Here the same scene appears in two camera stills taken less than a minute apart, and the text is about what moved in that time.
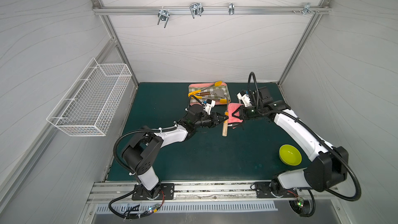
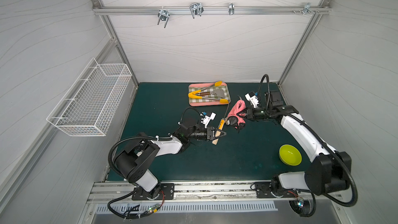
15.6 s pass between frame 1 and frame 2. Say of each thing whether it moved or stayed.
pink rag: moved
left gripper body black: moved
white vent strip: stayed
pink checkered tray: stayed
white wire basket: stayed
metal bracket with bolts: stayed
